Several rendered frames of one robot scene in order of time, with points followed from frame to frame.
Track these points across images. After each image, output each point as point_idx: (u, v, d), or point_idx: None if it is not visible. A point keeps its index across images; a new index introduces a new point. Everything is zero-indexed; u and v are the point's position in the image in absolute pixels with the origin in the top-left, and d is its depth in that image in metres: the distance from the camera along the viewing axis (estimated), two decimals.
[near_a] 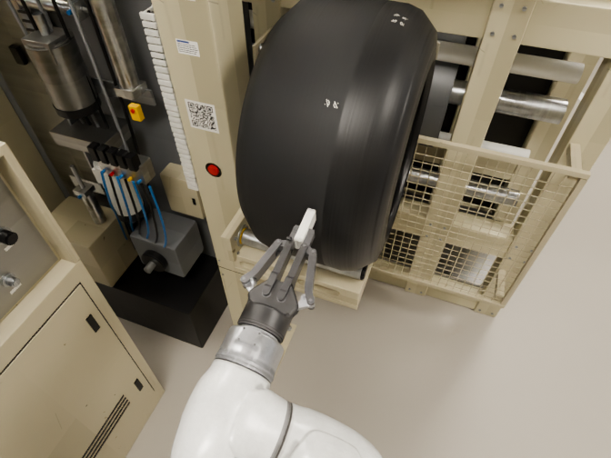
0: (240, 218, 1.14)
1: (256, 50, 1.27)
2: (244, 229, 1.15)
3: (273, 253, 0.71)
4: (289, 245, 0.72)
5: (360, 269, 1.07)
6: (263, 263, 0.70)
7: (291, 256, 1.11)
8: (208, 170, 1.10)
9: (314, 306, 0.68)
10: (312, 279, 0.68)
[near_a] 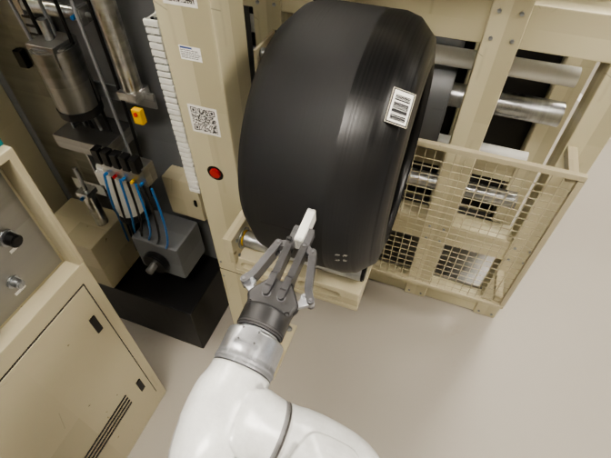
0: (241, 220, 1.15)
1: (257, 54, 1.28)
2: None
3: (273, 253, 0.71)
4: (289, 245, 0.72)
5: None
6: (263, 262, 0.70)
7: None
8: (210, 173, 1.11)
9: (314, 306, 0.67)
10: (312, 278, 0.68)
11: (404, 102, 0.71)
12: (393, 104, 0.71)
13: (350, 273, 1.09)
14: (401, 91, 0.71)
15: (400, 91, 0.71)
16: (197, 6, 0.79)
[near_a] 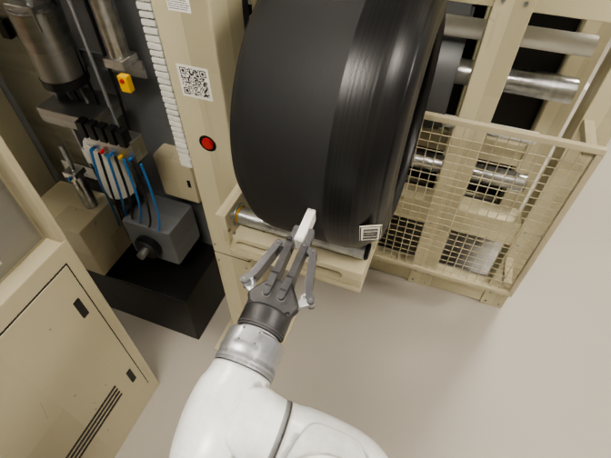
0: (235, 195, 1.08)
1: None
2: (240, 207, 1.09)
3: (273, 253, 0.71)
4: (289, 245, 0.72)
5: (364, 247, 1.00)
6: (263, 263, 0.70)
7: (290, 234, 1.05)
8: (202, 143, 1.03)
9: (314, 306, 0.67)
10: (312, 279, 0.68)
11: (372, 231, 0.78)
12: (363, 233, 0.79)
13: None
14: (367, 227, 0.77)
15: (366, 227, 0.77)
16: None
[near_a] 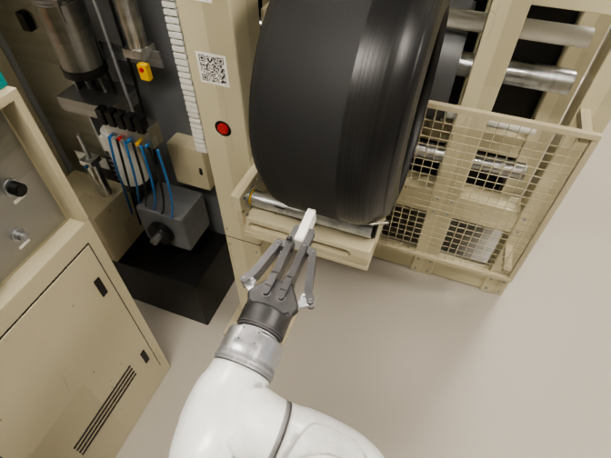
0: (249, 178, 1.13)
1: (265, 14, 1.26)
2: (252, 191, 1.14)
3: (273, 253, 0.71)
4: (289, 245, 0.72)
5: (370, 229, 1.06)
6: (263, 262, 0.70)
7: (301, 217, 1.11)
8: (217, 128, 1.09)
9: (314, 306, 0.67)
10: (312, 279, 0.68)
11: (380, 224, 0.95)
12: (373, 224, 0.96)
13: None
14: (375, 224, 0.94)
15: (375, 224, 0.94)
16: None
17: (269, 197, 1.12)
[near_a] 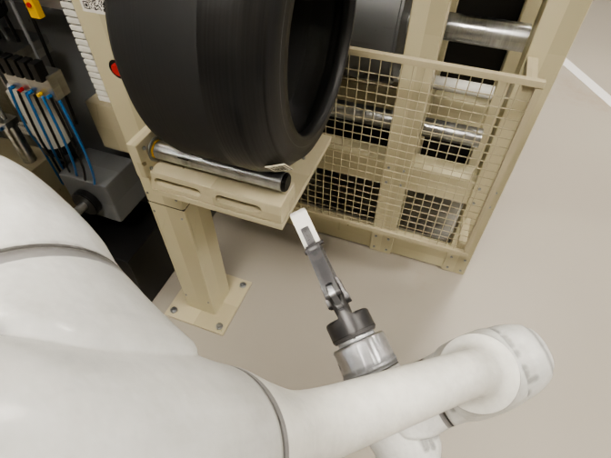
0: None
1: None
2: (155, 142, 1.03)
3: None
4: None
5: (279, 180, 0.94)
6: None
7: (206, 169, 1.00)
8: (112, 69, 0.98)
9: (335, 293, 0.66)
10: (316, 277, 0.68)
11: (279, 167, 0.84)
12: (272, 169, 0.85)
13: None
14: (272, 166, 0.82)
15: (271, 166, 0.82)
16: None
17: (173, 147, 1.01)
